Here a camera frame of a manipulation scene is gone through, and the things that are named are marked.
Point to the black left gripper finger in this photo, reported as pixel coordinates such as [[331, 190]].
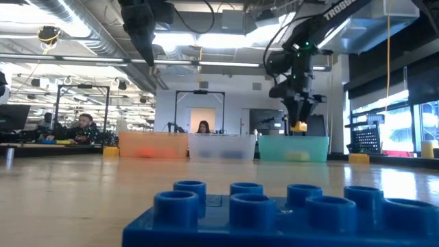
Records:
[[149, 41], [139, 34]]

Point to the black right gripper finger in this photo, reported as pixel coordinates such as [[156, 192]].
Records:
[[294, 115], [306, 111]]

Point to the yellow toy block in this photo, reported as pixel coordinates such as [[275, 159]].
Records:
[[299, 127], [358, 158], [296, 156], [110, 151]]

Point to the blue eight-stud block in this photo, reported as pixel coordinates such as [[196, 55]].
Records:
[[274, 219]]

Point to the small orange square block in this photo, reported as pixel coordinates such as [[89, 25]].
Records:
[[147, 153]]

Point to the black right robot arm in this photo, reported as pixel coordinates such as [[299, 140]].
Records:
[[329, 17]]

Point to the black distant robot arm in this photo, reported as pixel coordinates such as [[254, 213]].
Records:
[[176, 128]]

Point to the green plastic bin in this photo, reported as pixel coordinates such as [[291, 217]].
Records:
[[291, 145]]

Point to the ceiling strip light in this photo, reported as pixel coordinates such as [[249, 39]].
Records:
[[228, 64], [92, 59]]

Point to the black perforated rack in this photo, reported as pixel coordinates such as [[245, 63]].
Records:
[[365, 139]]

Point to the clear plastic bin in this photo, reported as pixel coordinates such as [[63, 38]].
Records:
[[223, 144]]

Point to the black ceiling fixture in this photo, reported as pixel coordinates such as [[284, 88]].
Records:
[[48, 34]]

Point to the person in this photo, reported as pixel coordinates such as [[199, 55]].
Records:
[[203, 127], [48, 120], [80, 132]]

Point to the orange plastic bin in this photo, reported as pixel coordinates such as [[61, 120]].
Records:
[[154, 142]]

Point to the yellow cylinder container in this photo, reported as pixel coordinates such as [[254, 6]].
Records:
[[427, 149]]

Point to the black monitor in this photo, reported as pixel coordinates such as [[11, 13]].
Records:
[[13, 116]]

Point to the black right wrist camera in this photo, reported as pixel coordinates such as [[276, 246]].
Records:
[[278, 92]]

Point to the black station frame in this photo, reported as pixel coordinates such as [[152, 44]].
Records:
[[200, 92], [82, 86]]

